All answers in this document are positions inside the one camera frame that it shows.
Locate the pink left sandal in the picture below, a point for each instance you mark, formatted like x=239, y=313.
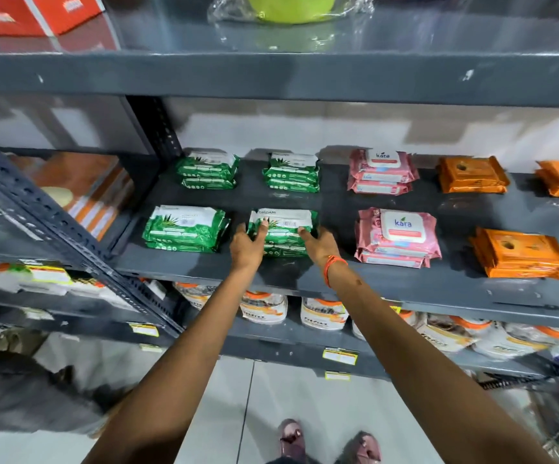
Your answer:
x=291, y=439

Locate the person's left forearm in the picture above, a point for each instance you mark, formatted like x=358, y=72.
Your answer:
x=173, y=381

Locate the yellow price tag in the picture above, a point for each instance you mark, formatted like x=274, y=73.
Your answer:
x=337, y=375
x=37, y=314
x=151, y=348
x=340, y=357
x=144, y=330
x=50, y=275

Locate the orange wipes stack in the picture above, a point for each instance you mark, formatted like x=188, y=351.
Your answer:
x=473, y=173

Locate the green wipes pack handled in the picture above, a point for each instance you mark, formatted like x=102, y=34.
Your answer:
x=284, y=251
x=282, y=222

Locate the person's right forearm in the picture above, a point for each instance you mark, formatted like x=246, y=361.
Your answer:
x=429, y=381

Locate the pink sandal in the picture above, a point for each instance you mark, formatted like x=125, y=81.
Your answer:
x=291, y=439
x=365, y=451

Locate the row of white orange pouches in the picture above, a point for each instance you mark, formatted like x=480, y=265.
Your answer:
x=323, y=314

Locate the pink right sandal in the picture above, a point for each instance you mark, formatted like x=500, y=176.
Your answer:
x=365, y=451

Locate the person's left hand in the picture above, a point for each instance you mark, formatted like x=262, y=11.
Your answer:
x=248, y=251

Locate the orange wristband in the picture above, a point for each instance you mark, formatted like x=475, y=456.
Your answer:
x=329, y=270

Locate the beige sandal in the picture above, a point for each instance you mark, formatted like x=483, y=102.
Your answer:
x=16, y=342

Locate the green wipes stack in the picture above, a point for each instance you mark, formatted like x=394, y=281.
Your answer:
x=183, y=227

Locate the orange red box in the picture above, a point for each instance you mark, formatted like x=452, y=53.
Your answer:
x=28, y=14

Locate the grey metal shelf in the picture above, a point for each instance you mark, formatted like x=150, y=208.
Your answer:
x=337, y=222

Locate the person's right hand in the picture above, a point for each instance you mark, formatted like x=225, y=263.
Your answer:
x=323, y=248

